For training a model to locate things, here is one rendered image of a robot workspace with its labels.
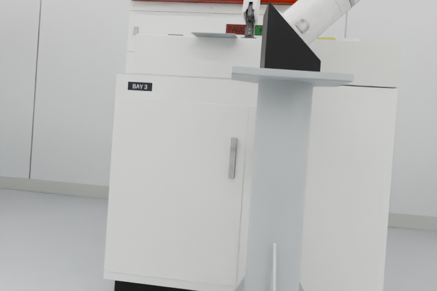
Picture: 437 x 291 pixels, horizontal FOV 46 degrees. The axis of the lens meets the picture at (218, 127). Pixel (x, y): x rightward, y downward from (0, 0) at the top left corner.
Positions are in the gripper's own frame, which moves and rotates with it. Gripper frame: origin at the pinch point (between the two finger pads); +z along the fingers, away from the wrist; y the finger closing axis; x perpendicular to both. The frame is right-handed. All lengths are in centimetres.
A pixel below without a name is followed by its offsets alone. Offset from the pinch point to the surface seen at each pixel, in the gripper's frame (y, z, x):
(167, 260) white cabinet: -12, 80, -23
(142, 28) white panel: -55, -22, -59
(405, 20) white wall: -192, -91, 85
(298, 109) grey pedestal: 27.0, 32.7, 19.2
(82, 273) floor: -42, 92, -66
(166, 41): 3.3, 5.6, -28.3
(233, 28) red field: -54, -24, -15
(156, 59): 2.0, 11.7, -31.7
